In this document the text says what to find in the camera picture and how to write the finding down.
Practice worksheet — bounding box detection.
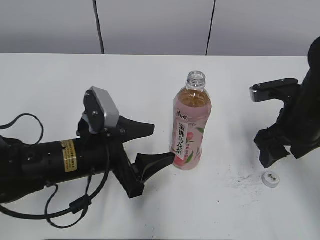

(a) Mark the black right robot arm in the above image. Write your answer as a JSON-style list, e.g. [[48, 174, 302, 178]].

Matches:
[[250, 38, 320, 169]]

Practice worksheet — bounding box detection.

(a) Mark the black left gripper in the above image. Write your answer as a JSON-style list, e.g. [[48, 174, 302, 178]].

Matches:
[[58, 116, 175, 199]]

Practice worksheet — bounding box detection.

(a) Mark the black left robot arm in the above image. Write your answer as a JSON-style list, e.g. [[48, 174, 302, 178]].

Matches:
[[0, 117, 175, 203]]

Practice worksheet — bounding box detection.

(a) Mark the peach oolong tea bottle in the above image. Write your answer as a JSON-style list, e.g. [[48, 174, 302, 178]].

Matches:
[[170, 70, 212, 171]]

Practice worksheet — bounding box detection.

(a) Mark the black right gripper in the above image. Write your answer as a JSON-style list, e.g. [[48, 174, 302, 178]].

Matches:
[[254, 98, 300, 168]]

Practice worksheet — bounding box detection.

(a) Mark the white bottle cap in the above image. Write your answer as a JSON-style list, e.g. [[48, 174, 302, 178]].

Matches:
[[261, 171, 280, 188]]

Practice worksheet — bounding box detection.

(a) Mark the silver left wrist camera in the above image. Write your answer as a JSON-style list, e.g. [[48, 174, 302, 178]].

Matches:
[[83, 86, 120, 134]]

